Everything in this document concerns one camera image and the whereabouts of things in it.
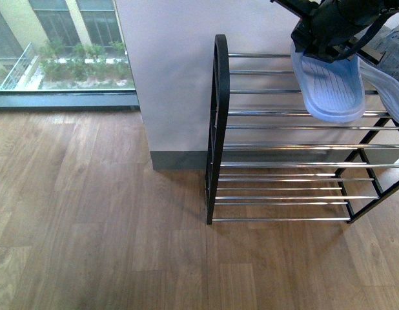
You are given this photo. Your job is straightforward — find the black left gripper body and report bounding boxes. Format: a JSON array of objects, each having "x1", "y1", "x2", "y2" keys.
[{"x1": 277, "y1": 0, "x2": 399, "y2": 63}]

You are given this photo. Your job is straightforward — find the light blue slipper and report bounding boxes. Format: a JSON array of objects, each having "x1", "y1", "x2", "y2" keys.
[{"x1": 291, "y1": 44, "x2": 366, "y2": 123}]

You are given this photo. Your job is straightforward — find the grey sneaker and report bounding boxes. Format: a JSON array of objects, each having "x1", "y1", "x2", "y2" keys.
[{"x1": 357, "y1": 24, "x2": 399, "y2": 125}]

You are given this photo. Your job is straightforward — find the black metal shoe rack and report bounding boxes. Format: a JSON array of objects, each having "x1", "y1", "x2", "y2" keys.
[{"x1": 205, "y1": 34, "x2": 399, "y2": 224}]

